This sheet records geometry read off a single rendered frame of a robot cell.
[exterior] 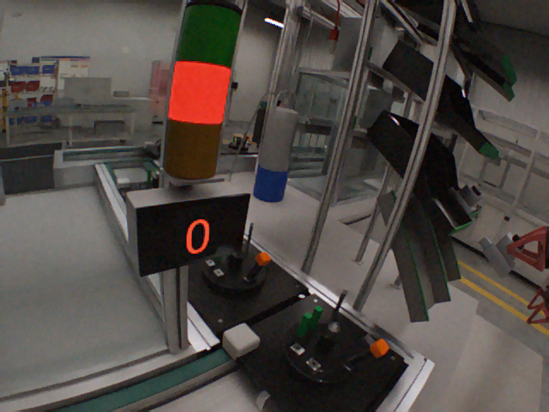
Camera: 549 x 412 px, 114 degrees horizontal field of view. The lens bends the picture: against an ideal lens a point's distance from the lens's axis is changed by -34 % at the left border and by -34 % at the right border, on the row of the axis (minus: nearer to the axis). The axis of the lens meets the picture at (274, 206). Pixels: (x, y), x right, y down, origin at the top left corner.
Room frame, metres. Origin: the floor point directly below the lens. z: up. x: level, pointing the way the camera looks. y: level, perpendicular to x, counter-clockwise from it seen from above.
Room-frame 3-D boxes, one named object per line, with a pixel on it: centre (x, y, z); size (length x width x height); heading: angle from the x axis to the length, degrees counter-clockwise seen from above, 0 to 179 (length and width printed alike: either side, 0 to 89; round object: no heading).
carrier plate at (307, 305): (0.30, -0.13, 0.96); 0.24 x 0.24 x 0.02; 47
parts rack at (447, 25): (0.65, -0.29, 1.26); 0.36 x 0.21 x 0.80; 137
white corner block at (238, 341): (0.29, 0.01, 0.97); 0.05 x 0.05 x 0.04; 47
